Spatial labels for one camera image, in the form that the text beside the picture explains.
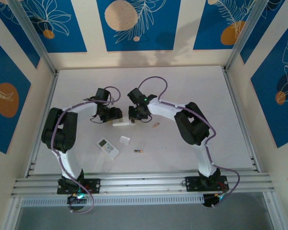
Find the aluminium table side rail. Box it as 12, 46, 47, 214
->
222, 67, 262, 172
26, 71, 60, 177

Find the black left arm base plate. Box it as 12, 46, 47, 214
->
57, 178, 101, 195

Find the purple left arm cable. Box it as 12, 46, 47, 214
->
51, 86, 121, 214

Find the white slotted cable duct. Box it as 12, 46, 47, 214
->
20, 194, 204, 207

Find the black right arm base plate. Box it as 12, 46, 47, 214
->
184, 176, 230, 192

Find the white remote control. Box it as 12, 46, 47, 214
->
112, 116, 136, 127
96, 137, 120, 161

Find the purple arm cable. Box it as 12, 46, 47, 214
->
51, 86, 121, 214
137, 76, 241, 209

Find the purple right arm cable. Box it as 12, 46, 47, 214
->
137, 76, 241, 209

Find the aluminium frame post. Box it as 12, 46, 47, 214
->
7, 0, 60, 76
223, 0, 267, 72

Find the aluminium frame leg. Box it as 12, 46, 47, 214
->
263, 191, 280, 230
3, 197, 24, 230

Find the aluminium mounting rail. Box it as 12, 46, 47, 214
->
11, 169, 278, 198

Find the black controller board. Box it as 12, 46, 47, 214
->
66, 193, 88, 206
203, 193, 225, 208

